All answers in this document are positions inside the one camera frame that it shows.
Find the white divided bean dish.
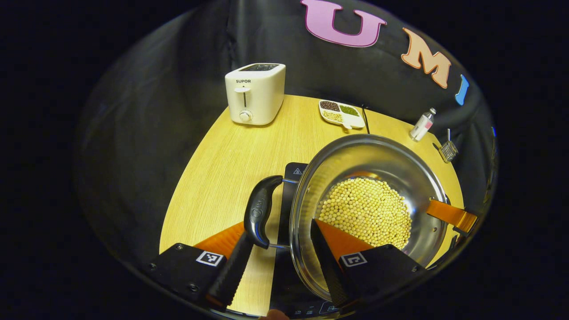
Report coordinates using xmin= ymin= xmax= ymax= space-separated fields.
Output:
xmin=318 ymin=100 xmax=366 ymax=130

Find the pile of yellow soybeans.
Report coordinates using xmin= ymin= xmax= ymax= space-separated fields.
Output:
xmin=318 ymin=177 xmax=413 ymax=250

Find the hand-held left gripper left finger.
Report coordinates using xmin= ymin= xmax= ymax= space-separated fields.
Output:
xmin=149 ymin=221 xmax=255 ymax=312

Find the black induction cooktop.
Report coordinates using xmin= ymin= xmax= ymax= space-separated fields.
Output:
xmin=269 ymin=162 xmax=343 ymax=318

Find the clear bottle with pink label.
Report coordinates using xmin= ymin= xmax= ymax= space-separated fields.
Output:
xmin=409 ymin=108 xmax=437 ymax=142

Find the stainless steel pot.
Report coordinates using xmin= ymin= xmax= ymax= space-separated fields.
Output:
xmin=244 ymin=133 xmax=449 ymax=303

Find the white toaster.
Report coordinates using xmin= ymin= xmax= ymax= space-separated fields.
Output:
xmin=224 ymin=63 xmax=286 ymax=126

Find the metal wire holder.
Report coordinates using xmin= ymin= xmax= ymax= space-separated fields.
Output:
xmin=438 ymin=140 xmax=459 ymax=163

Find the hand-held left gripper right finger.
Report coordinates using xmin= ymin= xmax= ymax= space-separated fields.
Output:
xmin=310 ymin=218 xmax=425 ymax=312

